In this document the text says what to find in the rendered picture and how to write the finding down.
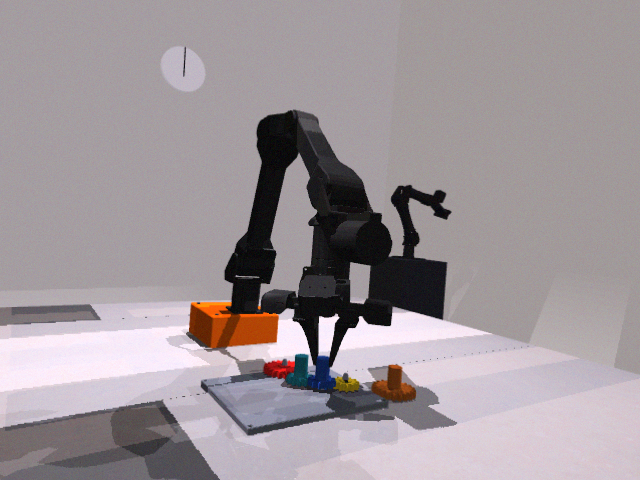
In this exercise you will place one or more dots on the red gear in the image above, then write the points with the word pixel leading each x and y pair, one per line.
pixel 275 369

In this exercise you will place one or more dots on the yellow gear with black stripe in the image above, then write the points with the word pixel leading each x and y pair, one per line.
pixel 346 385

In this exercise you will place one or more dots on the teal gear with tall hub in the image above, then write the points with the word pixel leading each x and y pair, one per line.
pixel 300 375

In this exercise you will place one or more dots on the orange gear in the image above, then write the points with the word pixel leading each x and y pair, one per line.
pixel 393 388

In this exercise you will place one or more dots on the blue gear with tall hub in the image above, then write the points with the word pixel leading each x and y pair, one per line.
pixel 321 379

